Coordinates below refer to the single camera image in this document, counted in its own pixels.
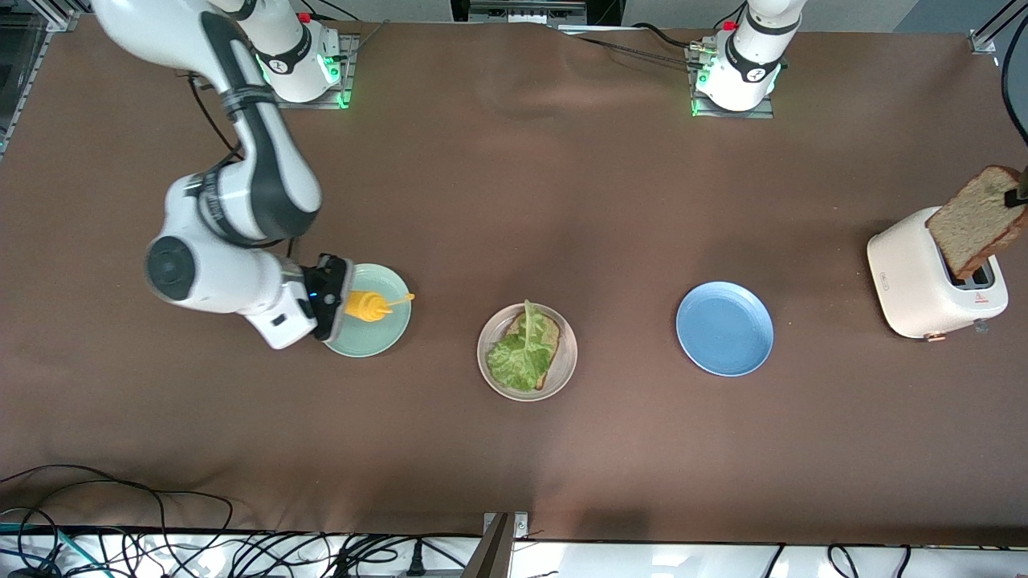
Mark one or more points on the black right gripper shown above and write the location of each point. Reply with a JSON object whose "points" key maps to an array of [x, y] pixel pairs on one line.
{"points": [[329, 282]]}

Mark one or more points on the dark crust bread slice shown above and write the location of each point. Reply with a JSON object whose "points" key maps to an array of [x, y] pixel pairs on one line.
{"points": [[976, 221]]}

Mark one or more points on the yellow mustard squeeze bottle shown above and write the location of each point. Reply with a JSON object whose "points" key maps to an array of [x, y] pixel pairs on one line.
{"points": [[368, 305]]}

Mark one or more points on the green lettuce leaf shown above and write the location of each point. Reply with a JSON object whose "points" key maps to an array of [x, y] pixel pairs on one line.
{"points": [[518, 357]]}

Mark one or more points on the light brown bread slice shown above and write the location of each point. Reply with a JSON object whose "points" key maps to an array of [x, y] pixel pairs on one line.
{"points": [[550, 329]]}

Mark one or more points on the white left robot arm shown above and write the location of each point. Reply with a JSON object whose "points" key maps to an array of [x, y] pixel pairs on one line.
{"points": [[751, 56]]}

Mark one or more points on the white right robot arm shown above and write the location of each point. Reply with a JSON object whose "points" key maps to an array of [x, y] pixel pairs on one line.
{"points": [[241, 185]]}

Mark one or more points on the mint green plate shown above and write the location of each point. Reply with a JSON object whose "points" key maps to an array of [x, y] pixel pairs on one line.
{"points": [[385, 337]]}

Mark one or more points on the beige plate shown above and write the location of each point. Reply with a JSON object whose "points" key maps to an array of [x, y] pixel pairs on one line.
{"points": [[566, 353]]}

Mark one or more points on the blue plate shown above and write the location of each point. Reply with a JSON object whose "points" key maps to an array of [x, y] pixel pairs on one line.
{"points": [[723, 333]]}

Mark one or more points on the white toaster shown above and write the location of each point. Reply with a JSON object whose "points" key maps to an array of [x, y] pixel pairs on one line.
{"points": [[907, 281]]}

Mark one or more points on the brown table cloth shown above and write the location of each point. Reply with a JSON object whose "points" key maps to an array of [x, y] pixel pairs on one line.
{"points": [[514, 201]]}

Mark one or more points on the black power plug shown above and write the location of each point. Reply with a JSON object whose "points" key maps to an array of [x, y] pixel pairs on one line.
{"points": [[415, 562]]}

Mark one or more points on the black control box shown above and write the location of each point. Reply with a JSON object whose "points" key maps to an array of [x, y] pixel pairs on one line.
{"points": [[602, 10]]}

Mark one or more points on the aluminium frame rail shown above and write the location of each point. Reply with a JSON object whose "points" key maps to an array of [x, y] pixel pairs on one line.
{"points": [[48, 18], [981, 42]]}

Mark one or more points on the silver metal bracket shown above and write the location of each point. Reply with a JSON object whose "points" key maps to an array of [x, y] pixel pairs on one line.
{"points": [[520, 526]]}

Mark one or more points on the dark aluminium post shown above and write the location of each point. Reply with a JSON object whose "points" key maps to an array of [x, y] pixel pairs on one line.
{"points": [[490, 554]]}

